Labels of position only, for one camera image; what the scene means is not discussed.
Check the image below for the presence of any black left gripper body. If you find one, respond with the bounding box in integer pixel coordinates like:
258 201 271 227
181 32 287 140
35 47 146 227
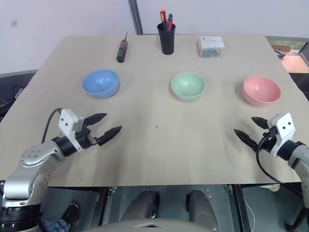
76 125 99 150

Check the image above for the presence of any clear box of coloured clips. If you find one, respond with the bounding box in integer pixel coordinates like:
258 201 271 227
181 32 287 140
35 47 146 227
198 36 226 58

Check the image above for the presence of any brown cardboard box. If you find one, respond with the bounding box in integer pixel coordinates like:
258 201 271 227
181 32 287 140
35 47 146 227
270 43 309 73

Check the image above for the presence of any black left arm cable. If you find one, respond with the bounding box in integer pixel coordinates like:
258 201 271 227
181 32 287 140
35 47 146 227
41 107 62 144

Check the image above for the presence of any orange and black marker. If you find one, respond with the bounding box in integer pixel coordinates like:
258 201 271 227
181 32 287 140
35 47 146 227
159 8 168 31

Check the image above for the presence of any blue bowl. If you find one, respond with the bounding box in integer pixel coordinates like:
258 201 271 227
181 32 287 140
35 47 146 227
82 69 120 99

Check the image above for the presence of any pink bowl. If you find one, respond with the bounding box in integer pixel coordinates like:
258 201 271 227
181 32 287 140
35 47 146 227
242 75 281 107

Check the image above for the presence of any blue plaid cloth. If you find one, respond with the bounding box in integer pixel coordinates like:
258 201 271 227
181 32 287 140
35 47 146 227
41 218 70 232

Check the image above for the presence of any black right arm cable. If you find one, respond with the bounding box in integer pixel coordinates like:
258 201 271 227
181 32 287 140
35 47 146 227
256 135 304 197

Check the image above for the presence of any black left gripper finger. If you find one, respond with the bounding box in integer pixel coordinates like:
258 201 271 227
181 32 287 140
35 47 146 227
84 112 108 127
97 125 123 146

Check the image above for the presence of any black table frame leg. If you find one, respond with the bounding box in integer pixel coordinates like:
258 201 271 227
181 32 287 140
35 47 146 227
225 184 251 232
91 186 115 227

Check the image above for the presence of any grey window frame post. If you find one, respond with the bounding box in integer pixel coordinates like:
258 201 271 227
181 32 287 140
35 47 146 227
127 0 144 35

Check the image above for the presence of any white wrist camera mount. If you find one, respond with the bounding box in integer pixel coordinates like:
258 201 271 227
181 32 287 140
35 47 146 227
266 112 296 158
58 108 85 152

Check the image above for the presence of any black screwdriver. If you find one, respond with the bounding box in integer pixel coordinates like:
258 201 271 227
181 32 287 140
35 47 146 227
116 31 129 63

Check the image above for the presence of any thin white cable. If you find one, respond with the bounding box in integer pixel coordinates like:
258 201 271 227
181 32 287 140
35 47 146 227
243 197 256 232

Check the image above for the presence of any dark shoe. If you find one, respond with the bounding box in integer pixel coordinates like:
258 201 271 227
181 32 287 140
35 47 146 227
61 203 81 228

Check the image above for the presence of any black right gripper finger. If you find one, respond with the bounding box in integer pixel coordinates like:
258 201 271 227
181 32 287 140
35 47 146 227
234 129 259 152
251 116 269 130

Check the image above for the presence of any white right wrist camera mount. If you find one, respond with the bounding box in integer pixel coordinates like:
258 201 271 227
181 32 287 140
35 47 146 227
266 112 296 158

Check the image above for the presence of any green bowl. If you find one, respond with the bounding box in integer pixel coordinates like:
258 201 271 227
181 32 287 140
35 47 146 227
170 71 207 102

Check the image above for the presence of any pale robot torso edge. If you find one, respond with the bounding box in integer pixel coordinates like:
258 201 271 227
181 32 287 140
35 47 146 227
91 218 219 232

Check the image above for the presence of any dark rounded robot leg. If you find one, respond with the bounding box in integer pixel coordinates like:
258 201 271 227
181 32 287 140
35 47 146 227
120 189 161 222
185 189 218 232

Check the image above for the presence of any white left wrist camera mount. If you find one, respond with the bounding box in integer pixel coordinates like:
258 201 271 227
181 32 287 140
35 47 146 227
58 108 85 152

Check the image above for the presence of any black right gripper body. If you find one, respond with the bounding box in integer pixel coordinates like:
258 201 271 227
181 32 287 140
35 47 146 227
257 126 279 153

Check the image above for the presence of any black side furniture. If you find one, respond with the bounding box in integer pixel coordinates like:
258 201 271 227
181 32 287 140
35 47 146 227
0 69 39 123

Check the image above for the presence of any black pen cup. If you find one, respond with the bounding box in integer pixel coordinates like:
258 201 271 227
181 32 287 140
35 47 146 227
156 22 176 56

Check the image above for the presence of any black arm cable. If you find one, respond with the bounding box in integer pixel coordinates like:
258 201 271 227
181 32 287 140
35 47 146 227
41 107 62 144
256 135 304 197

